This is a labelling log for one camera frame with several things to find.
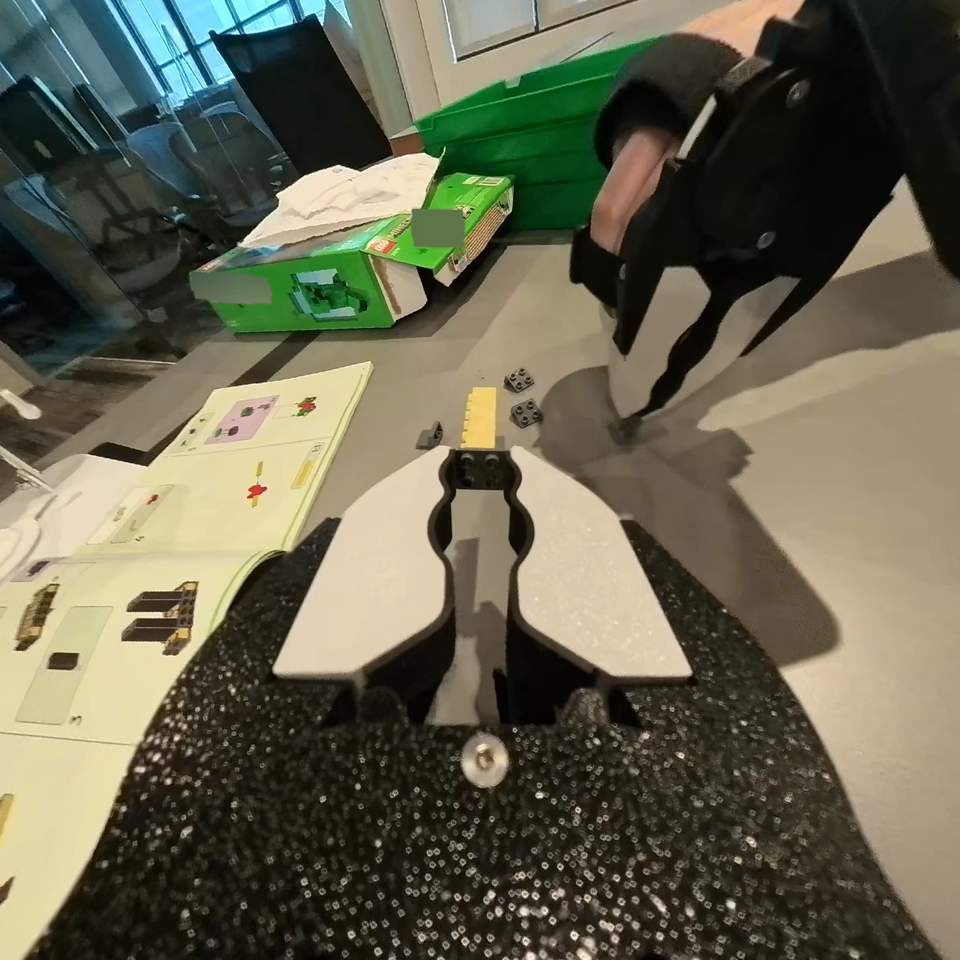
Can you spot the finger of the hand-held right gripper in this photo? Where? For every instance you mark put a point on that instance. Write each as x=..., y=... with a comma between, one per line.
x=634, y=382
x=739, y=315

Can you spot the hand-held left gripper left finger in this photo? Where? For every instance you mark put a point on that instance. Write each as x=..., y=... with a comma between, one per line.
x=375, y=585

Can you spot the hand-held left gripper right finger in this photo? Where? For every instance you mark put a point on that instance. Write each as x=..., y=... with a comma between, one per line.
x=592, y=585

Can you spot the small dark toy piece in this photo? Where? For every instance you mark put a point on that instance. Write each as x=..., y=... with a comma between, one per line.
x=627, y=429

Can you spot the black square toy brick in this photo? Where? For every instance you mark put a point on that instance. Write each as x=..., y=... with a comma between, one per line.
x=484, y=471

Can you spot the yellow toy brick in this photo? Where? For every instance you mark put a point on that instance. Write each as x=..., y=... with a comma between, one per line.
x=478, y=420

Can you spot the grey desk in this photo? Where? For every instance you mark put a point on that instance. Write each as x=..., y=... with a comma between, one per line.
x=825, y=525

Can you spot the dark grey sloped brick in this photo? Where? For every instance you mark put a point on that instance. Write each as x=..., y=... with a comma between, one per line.
x=526, y=412
x=520, y=381

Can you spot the pale green instruction booklet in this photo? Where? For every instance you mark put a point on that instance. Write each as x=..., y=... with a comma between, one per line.
x=225, y=450

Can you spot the green plastic bin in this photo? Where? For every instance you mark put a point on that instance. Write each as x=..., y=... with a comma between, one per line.
x=525, y=127

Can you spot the green toy box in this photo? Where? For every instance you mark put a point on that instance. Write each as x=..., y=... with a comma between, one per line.
x=330, y=259

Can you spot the torn white paper bag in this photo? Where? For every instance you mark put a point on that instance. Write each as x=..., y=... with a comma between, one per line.
x=337, y=195

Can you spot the grey office chair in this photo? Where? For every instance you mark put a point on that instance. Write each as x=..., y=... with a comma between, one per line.
x=172, y=150

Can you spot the small black bracket brick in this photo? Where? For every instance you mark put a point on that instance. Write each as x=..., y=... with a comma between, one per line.
x=431, y=436

